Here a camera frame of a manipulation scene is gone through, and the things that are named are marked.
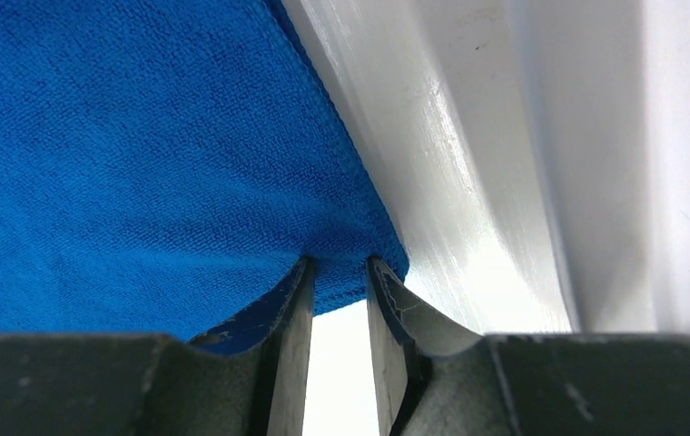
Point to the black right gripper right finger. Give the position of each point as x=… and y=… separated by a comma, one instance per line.
x=435, y=377

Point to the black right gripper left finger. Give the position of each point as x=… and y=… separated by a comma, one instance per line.
x=246, y=376

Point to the blue towel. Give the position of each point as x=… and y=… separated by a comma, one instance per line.
x=164, y=163

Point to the white plastic tub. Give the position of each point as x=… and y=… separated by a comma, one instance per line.
x=534, y=156

